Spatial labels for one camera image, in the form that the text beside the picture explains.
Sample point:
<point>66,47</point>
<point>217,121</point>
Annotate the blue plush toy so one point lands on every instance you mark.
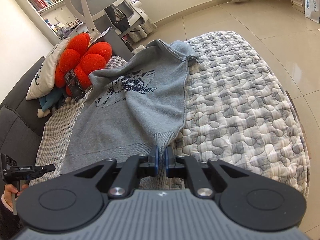
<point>48,101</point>

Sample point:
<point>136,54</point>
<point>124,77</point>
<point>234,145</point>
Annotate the red flower cushion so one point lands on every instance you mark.
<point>82,58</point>

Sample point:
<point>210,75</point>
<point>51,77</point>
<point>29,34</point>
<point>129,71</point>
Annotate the smartphone with lit screen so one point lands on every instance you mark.
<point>74,86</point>

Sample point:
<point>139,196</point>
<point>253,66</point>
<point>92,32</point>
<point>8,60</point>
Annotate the white grey office chair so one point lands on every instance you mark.
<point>125,17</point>

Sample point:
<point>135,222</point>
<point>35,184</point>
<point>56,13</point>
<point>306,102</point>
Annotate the dark grey sofa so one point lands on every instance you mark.
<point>30,140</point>

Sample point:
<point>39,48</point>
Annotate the grey knitted sweater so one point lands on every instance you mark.
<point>132,108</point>

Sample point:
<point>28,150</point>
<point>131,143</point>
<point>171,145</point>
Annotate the person's left hand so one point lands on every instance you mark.
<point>9,190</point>

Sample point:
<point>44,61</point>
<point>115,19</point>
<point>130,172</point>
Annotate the white blue paper bag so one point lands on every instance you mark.
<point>312,10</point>

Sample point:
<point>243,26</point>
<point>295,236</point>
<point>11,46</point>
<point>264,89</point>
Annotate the white bookshelf with books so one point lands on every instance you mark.
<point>53,19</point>

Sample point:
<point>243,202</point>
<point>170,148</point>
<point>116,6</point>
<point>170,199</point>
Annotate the brown fleece left sleeve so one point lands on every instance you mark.
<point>10,223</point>

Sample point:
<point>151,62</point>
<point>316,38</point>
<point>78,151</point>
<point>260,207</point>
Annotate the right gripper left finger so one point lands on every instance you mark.
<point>74,200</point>

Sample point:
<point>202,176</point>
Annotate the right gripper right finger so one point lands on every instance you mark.
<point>248,199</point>

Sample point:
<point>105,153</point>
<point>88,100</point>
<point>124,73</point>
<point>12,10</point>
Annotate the white printed pillow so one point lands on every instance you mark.
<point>44,79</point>

